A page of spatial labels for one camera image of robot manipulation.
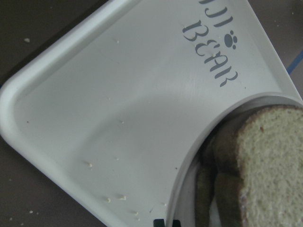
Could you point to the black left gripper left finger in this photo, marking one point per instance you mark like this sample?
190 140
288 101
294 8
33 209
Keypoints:
159 223

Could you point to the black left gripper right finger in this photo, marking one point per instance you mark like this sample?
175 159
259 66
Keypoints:
176 223

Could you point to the white round plate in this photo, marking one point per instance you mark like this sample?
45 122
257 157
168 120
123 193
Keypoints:
182 202

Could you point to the bread slice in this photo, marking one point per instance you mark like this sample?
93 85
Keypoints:
218 178
270 159

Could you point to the white bear tray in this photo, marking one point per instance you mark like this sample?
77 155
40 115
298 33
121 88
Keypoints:
110 111

